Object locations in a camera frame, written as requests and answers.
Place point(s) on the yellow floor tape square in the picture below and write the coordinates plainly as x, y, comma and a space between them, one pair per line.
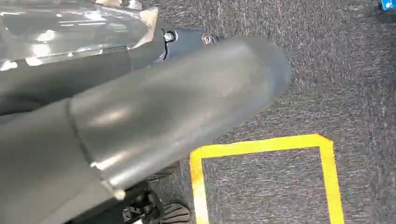
263, 145

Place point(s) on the black robot foot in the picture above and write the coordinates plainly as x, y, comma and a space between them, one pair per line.
176, 215

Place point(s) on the wide blue metal shelf rack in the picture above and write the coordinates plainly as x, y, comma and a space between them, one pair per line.
389, 4

